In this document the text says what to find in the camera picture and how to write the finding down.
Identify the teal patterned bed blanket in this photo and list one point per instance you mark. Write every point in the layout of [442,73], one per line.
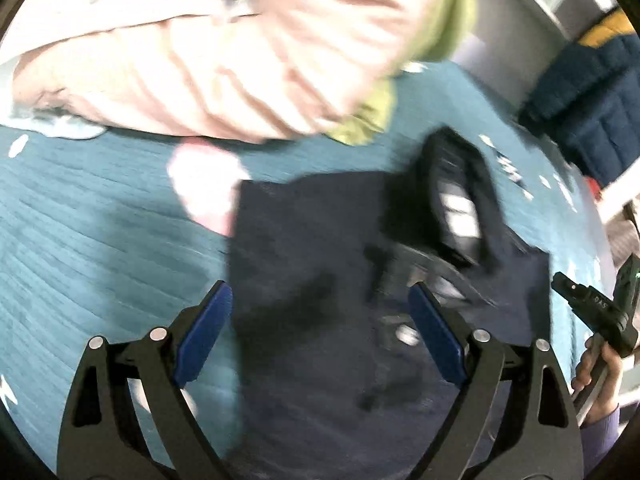
[110,230]

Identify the black item with white stripes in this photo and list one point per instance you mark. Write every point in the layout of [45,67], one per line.
[452,195]

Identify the small pink cloth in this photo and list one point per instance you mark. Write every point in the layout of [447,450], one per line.
[207,185]

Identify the person's right hand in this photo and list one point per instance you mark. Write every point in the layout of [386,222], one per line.
[600,375]

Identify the white furniture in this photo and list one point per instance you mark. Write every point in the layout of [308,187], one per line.
[525,25]

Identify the person's right forearm purple sleeve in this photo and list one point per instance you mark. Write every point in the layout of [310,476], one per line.
[602,442]

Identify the dark navy garment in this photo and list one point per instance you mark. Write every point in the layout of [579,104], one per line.
[310,320]

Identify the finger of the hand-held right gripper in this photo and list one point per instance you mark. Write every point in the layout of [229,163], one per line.
[590,310]

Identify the light blue cloth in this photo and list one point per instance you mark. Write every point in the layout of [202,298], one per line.
[65,127]

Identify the green cloth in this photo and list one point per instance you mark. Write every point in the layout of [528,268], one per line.
[372,115]

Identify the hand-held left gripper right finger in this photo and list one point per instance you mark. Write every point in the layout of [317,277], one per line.
[436,330]

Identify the pink striped cloth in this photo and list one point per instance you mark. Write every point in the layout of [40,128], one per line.
[225,45]

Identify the navy and yellow puffer jacket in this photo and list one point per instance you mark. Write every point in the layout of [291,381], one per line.
[585,110]

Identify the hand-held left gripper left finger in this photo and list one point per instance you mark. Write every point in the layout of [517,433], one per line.
[207,327]

